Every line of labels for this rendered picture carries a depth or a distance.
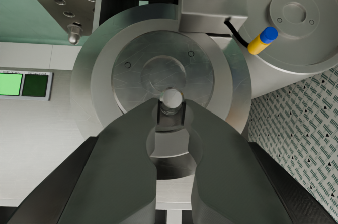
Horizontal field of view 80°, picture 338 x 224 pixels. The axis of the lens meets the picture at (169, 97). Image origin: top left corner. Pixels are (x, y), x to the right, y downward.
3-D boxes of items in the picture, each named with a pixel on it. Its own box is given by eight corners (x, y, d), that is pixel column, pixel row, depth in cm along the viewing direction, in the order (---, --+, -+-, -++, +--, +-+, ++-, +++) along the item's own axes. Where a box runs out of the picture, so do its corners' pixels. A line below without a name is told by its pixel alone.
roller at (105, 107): (232, 21, 18) (235, 160, 15) (188, 89, 43) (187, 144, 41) (97, 13, 17) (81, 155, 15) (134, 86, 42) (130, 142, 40)
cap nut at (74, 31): (79, 24, 50) (77, 41, 49) (85, 31, 54) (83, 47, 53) (64, 23, 50) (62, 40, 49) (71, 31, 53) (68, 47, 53)
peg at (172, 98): (167, 82, 12) (188, 93, 12) (165, 92, 14) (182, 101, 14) (155, 103, 11) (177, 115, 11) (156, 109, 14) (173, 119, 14)
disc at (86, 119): (249, 7, 18) (256, 183, 15) (246, 11, 19) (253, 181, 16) (80, -4, 18) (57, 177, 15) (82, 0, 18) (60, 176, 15)
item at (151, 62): (201, 21, 15) (227, 118, 14) (196, 34, 17) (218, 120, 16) (102, 37, 15) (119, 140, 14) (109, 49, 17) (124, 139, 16)
